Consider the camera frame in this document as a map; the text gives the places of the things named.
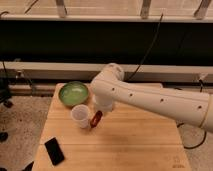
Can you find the translucent plastic cup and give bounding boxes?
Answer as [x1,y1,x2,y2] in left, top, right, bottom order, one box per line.
[71,104,90,129]

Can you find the black smartphone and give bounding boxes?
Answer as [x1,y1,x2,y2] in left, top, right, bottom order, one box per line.
[45,138,65,166]

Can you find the green ceramic bowl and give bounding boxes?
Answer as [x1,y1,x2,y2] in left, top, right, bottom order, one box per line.
[58,81,89,107]

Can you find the black chair base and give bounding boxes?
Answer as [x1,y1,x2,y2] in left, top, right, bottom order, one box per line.
[0,78,13,143]

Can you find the black floor cables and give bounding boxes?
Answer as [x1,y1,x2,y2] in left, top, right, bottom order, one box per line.
[176,121,208,150]

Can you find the dark red pepper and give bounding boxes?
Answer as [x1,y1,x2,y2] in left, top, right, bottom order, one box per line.
[90,111,103,128]

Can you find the black hanging cable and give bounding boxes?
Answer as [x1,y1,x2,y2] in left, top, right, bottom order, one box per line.
[126,13,165,82]

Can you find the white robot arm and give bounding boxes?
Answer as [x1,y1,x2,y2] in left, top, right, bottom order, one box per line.
[91,63,213,133]

